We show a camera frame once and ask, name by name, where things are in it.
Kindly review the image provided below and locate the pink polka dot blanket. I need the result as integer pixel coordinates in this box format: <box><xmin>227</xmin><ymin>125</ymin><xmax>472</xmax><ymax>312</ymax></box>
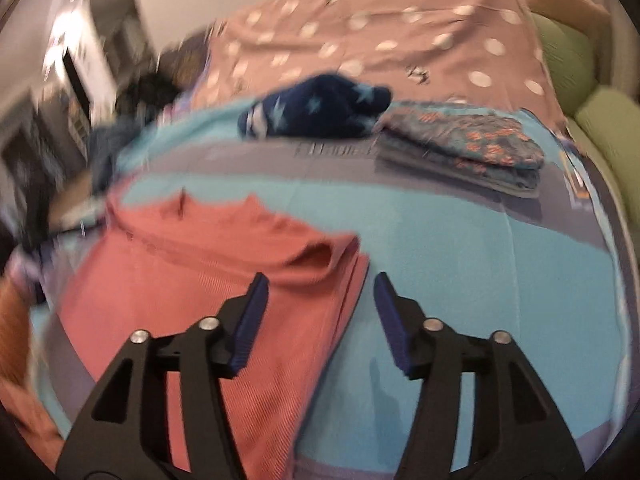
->
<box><xmin>192</xmin><ymin>0</ymin><xmax>566</xmax><ymax>121</ymax></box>

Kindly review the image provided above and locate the pink long-sleeve shirt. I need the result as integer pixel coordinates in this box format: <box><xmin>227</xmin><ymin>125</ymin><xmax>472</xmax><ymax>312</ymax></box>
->
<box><xmin>55</xmin><ymin>192</ymin><xmax>371</xmax><ymax>480</ymax></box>

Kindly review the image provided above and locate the beige pillow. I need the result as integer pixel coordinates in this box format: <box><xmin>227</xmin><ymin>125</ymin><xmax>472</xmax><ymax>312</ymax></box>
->
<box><xmin>530</xmin><ymin>0</ymin><xmax>614</xmax><ymax>36</ymax></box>

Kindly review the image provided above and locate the folded floral garment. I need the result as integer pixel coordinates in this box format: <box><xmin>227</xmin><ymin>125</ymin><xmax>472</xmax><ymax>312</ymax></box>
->
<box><xmin>372</xmin><ymin>110</ymin><xmax>546</xmax><ymax>171</ymax></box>

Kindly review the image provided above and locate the green pillow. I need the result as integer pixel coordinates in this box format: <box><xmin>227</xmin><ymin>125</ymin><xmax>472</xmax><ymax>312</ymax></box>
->
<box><xmin>575</xmin><ymin>87</ymin><xmax>640</xmax><ymax>202</ymax></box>
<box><xmin>530</xmin><ymin>12</ymin><xmax>608</xmax><ymax>102</ymax></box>

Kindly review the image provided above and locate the navy star print blanket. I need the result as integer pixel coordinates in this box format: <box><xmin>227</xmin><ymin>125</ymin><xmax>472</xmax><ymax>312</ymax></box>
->
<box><xmin>237</xmin><ymin>74</ymin><xmax>393</xmax><ymax>141</ymax></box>

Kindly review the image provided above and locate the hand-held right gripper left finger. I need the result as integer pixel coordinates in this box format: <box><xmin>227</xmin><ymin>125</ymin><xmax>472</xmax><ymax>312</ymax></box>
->
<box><xmin>55</xmin><ymin>272</ymin><xmax>271</xmax><ymax>480</ymax></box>

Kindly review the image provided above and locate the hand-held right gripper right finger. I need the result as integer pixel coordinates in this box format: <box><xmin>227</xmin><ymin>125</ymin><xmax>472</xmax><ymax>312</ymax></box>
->
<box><xmin>372</xmin><ymin>272</ymin><xmax>586</xmax><ymax>480</ymax></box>

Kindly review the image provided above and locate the dark tree print quilt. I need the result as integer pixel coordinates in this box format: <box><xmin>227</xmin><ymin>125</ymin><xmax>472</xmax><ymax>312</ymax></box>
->
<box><xmin>170</xmin><ymin>30</ymin><xmax>221</xmax><ymax>106</ymax></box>

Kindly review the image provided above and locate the blue patterned bed sheet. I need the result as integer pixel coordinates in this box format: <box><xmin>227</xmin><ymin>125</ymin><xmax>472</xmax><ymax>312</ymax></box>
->
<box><xmin>30</xmin><ymin>100</ymin><xmax>631</xmax><ymax>480</ymax></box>

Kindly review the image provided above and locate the blue-grey fleece blanket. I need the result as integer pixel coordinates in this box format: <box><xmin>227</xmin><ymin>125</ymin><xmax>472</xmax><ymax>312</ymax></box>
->
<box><xmin>90</xmin><ymin>125</ymin><xmax>147</xmax><ymax>196</ymax></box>

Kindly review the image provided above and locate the dark clothes pile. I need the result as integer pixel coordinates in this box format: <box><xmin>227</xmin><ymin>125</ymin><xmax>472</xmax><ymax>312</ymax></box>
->
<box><xmin>117</xmin><ymin>72</ymin><xmax>181</xmax><ymax>111</ymax></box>

